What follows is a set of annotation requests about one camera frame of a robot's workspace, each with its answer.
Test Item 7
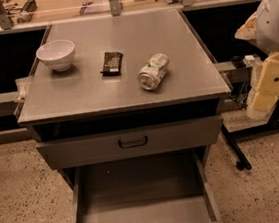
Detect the crushed 7up can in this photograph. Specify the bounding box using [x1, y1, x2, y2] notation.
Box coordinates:
[138, 53, 169, 91]

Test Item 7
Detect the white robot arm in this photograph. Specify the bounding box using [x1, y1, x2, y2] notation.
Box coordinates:
[234, 0, 279, 119]

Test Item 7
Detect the grey drawer cabinet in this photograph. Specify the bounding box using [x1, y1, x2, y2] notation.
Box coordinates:
[3, 2, 249, 223]

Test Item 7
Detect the closed top drawer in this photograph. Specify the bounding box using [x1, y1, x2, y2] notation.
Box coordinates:
[37, 115, 223, 170]

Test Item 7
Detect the open middle drawer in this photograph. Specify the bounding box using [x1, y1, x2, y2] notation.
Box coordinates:
[71, 150, 235, 223]

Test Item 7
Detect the dark snack bar wrapper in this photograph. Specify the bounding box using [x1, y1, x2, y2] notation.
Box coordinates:
[101, 52, 123, 77]

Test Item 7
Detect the white ceramic bowl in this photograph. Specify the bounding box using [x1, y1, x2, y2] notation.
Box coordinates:
[36, 39, 76, 72]

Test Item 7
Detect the white power adapter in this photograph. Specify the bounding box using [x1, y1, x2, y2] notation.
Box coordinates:
[243, 54, 261, 67]

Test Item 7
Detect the black table stand leg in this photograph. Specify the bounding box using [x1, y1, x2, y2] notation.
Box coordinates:
[221, 100, 279, 171]

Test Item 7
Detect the black handheld tool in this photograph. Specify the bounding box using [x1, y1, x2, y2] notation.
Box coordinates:
[16, 0, 37, 24]

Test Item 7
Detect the black drawer handle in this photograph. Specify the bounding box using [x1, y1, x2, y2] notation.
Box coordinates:
[118, 136, 149, 149]

